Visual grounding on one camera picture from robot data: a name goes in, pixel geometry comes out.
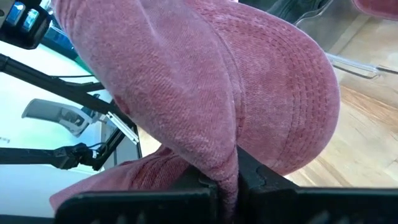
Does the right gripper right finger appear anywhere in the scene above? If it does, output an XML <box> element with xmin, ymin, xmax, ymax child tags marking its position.
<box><xmin>238</xmin><ymin>146</ymin><xmax>398</xmax><ymax>224</ymax></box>

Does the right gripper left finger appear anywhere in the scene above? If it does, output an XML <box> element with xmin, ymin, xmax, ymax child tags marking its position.
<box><xmin>55</xmin><ymin>164</ymin><xmax>218</xmax><ymax>224</ymax></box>

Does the maroon corduroy baseball cap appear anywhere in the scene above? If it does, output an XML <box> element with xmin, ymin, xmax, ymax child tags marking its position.
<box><xmin>352</xmin><ymin>0</ymin><xmax>398</xmax><ymax>21</ymax></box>
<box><xmin>49</xmin><ymin>0</ymin><xmax>341</xmax><ymax>224</ymax></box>

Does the clear plastic bin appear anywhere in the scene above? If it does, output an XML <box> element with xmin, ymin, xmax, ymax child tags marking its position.
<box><xmin>238</xmin><ymin>0</ymin><xmax>335</xmax><ymax>27</ymax></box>
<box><xmin>294</xmin><ymin>0</ymin><xmax>398</xmax><ymax>79</ymax></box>

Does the black device with blue panels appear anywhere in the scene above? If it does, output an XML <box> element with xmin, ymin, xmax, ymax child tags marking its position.
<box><xmin>0</xmin><ymin>0</ymin><xmax>53</xmax><ymax>50</ymax></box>

